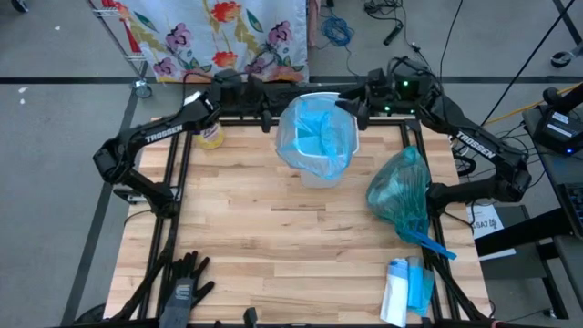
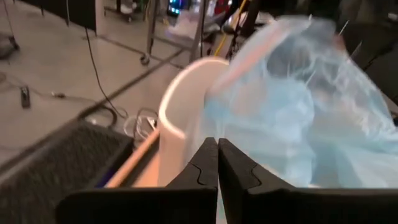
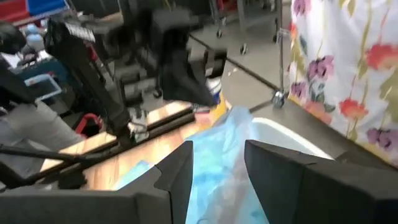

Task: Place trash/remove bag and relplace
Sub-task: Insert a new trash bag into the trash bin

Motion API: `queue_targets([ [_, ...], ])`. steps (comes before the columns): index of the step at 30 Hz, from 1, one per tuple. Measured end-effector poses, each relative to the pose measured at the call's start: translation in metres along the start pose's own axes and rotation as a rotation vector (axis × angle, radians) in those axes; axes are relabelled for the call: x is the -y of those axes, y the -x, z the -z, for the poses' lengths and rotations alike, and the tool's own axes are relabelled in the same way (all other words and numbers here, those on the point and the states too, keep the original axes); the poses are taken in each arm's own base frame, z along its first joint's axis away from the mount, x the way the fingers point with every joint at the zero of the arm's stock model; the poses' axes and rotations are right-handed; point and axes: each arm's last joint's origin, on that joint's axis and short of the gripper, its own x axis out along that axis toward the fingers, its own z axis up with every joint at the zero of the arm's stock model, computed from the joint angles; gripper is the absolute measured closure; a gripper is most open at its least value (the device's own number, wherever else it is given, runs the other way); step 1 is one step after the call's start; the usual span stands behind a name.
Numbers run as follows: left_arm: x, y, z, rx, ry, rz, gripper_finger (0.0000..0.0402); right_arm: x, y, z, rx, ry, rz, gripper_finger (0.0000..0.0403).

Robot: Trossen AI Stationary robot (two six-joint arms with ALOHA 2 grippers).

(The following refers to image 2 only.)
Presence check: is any black desk device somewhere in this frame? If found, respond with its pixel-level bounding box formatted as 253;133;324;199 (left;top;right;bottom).
166;0;184;18

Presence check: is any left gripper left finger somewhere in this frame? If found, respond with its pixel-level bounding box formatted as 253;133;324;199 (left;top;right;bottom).
55;137;219;224

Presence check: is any white plastic trash bin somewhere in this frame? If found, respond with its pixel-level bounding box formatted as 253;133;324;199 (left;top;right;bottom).
157;57;230;187

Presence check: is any yellow cable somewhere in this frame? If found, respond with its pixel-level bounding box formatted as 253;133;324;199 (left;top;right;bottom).
213;0;248;57

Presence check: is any light blue trash bag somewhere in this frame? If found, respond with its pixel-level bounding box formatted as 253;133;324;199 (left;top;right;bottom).
186;15;398;224

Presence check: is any coiled black cable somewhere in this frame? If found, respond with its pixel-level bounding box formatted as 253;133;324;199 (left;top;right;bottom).
82;104;130;127

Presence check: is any black power brick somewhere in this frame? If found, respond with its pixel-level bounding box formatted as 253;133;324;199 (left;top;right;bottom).
20;86;32;109

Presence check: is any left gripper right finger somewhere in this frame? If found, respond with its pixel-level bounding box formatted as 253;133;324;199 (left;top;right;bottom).
218;138;398;224

